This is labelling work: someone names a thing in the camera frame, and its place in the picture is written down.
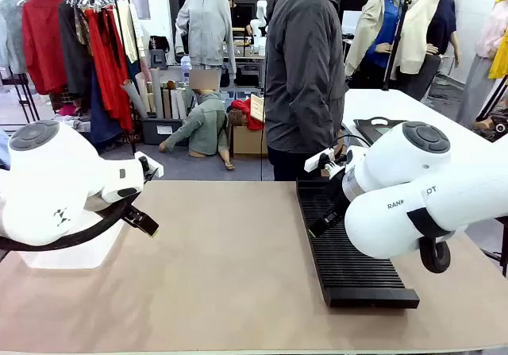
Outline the torso mannequin green jacket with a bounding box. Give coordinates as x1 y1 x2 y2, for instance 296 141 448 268
158 88 236 172

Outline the black metal clothes rack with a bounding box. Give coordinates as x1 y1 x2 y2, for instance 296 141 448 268
0 0 139 156

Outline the mannequin in cream jacket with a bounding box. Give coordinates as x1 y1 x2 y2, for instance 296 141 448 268
391 0 464 102

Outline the brown cardboard box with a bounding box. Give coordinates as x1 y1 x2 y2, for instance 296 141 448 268
232 123 269 158

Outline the red hanging shirt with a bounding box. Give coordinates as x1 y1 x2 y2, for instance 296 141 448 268
21 0 69 96

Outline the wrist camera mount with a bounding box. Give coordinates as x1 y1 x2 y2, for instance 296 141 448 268
304 147 347 176
133 151 165 178

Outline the beige paper roll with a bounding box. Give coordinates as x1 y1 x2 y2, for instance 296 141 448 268
134 71 155 114

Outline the mannequin in pink top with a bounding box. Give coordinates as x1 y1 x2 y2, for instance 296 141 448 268
455 0 508 130

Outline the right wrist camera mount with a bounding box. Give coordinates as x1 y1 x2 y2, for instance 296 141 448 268
304 147 347 176

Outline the person in grey jacket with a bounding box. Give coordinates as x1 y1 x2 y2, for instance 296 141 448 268
263 0 351 182

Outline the dark grey hanging garment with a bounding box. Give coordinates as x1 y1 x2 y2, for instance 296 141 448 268
57 1 95 98

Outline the grey storage bin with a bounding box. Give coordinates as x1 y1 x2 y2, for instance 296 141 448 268
140 116 190 147

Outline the black slotted PCB rack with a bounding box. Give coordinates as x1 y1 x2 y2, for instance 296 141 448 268
295 178 421 309

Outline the white flat panel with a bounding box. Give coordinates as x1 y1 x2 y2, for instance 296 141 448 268
341 10 364 35

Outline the brown paper roll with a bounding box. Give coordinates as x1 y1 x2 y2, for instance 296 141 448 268
161 87 173 120

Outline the mannequin in beige coat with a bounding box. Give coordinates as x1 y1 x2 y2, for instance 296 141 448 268
344 0 414 79

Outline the white side table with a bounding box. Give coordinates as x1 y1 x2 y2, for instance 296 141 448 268
341 87 505 156

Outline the red hanging dress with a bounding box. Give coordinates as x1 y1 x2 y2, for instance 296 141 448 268
83 7 135 133

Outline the clear water bottle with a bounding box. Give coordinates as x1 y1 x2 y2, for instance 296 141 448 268
180 54 193 84

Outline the white paper roll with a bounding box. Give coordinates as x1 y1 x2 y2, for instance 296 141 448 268
120 79 148 119

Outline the person's right forearm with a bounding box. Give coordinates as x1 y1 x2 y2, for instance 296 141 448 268
287 84 343 136

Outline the grey paper roll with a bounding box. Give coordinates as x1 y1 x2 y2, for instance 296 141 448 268
149 67 164 120

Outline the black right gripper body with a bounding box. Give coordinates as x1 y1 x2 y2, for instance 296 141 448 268
323 174 352 224

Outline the grey fuzzy hanging garment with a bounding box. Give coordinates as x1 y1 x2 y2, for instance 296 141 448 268
0 0 29 75

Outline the cream hanging garment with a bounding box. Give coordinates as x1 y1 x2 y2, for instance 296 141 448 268
114 1 146 64

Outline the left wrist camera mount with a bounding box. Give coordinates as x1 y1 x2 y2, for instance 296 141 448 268
133 151 165 178

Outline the red crumpled cloth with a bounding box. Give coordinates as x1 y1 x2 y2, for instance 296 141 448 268
230 98 265 132

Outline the black tripod pole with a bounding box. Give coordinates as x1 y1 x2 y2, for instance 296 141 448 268
382 0 412 92

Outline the mannequin in grey hoodie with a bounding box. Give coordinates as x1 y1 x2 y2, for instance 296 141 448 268
174 0 238 79

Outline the navy hanging garment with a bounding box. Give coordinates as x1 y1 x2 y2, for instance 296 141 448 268
89 68 125 149

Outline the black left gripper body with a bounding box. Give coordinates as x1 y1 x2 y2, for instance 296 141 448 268
121 200 148 226

